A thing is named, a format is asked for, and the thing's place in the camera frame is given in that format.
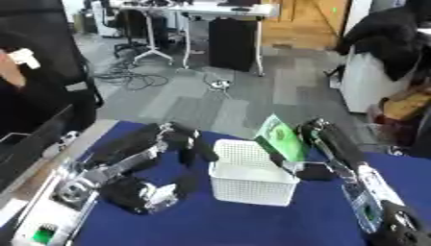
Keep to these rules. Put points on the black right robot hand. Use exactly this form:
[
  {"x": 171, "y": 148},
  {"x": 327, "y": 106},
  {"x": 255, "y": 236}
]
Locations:
[{"x": 331, "y": 144}]

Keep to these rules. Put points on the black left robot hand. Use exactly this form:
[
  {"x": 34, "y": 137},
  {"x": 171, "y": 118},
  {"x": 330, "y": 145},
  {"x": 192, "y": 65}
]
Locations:
[{"x": 132, "y": 192}]

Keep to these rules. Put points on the green snack packet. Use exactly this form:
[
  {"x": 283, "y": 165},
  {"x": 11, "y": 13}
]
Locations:
[{"x": 280, "y": 137}]

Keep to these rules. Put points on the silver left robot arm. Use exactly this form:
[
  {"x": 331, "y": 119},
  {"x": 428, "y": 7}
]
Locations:
[{"x": 56, "y": 208}]

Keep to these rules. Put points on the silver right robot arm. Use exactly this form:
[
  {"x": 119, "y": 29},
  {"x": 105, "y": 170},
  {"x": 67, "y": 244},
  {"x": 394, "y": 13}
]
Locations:
[{"x": 387, "y": 205}]

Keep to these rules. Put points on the white cabinet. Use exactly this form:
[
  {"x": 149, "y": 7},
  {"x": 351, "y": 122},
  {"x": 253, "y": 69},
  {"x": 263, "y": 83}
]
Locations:
[{"x": 365, "y": 86}]

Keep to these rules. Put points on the yellow brown bag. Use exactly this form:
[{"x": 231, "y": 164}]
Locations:
[{"x": 407, "y": 104}]

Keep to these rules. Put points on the white perforated plastic basket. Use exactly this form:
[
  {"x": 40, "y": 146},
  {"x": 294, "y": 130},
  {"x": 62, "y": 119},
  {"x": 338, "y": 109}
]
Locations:
[{"x": 252, "y": 182}]

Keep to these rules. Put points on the black coat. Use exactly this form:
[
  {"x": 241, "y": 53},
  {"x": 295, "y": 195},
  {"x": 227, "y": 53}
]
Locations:
[{"x": 387, "y": 35}]

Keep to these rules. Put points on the white power strip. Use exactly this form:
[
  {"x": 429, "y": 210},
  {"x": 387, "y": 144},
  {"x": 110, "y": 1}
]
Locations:
[{"x": 220, "y": 84}]

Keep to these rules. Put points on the person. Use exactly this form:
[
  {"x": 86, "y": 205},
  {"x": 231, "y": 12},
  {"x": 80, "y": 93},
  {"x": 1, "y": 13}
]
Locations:
[{"x": 39, "y": 96}]

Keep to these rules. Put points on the black cabinet under desk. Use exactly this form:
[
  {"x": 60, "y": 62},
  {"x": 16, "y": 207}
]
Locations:
[{"x": 232, "y": 43}]

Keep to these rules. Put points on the small white object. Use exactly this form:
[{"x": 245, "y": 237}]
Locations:
[{"x": 25, "y": 57}]

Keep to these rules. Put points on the person's hand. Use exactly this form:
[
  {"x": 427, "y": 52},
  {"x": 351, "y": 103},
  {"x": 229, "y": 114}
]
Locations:
[{"x": 10, "y": 70}]

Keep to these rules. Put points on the white desk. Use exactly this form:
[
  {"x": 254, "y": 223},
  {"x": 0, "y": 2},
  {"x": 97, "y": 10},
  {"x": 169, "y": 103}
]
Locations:
[{"x": 219, "y": 9}]

